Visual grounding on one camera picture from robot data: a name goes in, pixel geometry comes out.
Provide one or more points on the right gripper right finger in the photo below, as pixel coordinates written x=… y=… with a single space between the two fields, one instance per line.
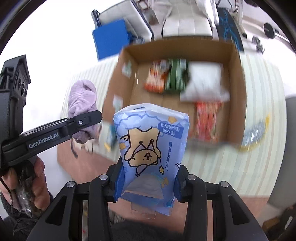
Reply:
x=232 y=219

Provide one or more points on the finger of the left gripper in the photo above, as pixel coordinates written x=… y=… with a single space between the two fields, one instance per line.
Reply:
x=39 y=139

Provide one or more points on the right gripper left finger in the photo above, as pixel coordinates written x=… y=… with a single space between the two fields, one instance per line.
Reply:
x=62 y=220

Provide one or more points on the blue bear tissue pack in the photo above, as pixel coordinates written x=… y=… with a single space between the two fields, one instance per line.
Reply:
x=152 y=141

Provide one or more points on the purple plush cloth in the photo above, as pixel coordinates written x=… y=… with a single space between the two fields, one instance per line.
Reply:
x=82 y=99

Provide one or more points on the yellow silver scrubbing mitt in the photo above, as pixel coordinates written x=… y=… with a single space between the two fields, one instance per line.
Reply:
x=255 y=134

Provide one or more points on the person's left hand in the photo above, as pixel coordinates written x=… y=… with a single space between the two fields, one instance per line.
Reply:
x=26 y=192

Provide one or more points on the striped cat tablecloth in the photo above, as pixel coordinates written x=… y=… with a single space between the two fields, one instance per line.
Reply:
x=251 y=169

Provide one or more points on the red patterned snack bag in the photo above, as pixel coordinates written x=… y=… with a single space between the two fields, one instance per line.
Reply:
x=205 y=121

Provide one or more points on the blue folded mat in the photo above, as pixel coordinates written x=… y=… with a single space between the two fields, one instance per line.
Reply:
x=110 y=38

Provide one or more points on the white pillow pack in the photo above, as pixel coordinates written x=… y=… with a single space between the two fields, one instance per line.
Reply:
x=204 y=83

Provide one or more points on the orange snack bag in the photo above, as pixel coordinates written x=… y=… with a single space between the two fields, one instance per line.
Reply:
x=157 y=76

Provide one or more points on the green snack bag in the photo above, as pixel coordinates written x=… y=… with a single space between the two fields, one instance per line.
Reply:
x=178 y=76

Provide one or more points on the cardboard box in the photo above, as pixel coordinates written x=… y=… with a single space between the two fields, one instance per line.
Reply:
x=132 y=70

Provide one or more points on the white padded side chair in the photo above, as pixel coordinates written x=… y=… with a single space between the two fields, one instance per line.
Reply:
x=128 y=11

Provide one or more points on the black blue weight bench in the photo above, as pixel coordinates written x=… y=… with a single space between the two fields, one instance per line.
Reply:
x=227 y=30

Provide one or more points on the floor barbell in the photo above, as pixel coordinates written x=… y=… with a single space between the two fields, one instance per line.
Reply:
x=272 y=32

